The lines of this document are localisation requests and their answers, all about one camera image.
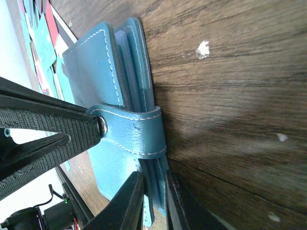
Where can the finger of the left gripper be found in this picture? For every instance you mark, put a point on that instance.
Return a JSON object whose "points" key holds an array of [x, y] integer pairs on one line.
{"points": [[14, 97], [22, 163]]}

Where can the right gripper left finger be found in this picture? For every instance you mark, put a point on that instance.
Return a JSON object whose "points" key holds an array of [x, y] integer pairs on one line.
{"points": [[125, 210]]}

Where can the blue leather card holder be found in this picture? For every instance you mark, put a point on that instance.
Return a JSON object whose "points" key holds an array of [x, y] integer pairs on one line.
{"points": [[109, 75]]}

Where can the black aluminium frame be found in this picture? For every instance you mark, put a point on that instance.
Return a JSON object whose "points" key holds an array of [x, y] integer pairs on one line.
{"points": [[83, 213]]}

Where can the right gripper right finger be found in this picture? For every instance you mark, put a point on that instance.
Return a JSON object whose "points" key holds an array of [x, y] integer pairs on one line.
{"points": [[183, 209]]}

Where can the teal VIP card centre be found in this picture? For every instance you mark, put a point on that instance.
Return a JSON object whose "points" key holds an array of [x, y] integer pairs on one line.
{"points": [[43, 44]]}

